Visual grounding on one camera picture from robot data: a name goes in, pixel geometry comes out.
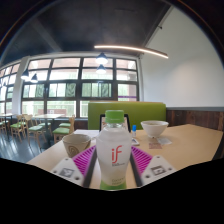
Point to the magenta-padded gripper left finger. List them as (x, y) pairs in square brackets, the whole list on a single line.
[(68, 171)]

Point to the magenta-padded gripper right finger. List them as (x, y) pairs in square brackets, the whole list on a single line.
[(156, 170)]

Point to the white bottle with green cap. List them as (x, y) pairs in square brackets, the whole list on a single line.
[(113, 166)]

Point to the reddish small packet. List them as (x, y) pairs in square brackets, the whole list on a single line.
[(155, 146)]

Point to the beige patterned cup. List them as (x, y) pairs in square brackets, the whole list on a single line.
[(76, 144)]

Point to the white small packet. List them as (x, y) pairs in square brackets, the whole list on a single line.
[(164, 140)]

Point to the dark grey phone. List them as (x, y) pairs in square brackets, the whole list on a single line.
[(135, 142)]

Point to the white ceramic bowl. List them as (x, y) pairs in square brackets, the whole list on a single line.
[(154, 128)]

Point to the small blue-capped bottle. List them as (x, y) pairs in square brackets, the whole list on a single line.
[(133, 130)]

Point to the wooden chairs with green seats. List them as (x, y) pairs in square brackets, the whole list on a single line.
[(33, 128)]

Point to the wooden dining table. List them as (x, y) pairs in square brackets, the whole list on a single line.
[(48, 116)]

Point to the green upholstered bench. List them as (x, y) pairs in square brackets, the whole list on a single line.
[(146, 111)]

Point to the black-framed menu tablet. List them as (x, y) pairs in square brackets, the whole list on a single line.
[(101, 121)]

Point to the large dark-framed window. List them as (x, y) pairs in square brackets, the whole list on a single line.
[(63, 90)]

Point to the dark pendant ceiling lamps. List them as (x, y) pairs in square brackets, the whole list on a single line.
[(101, 59)]

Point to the long curved ceiling light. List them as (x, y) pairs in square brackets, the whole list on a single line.
[(133, 49)]

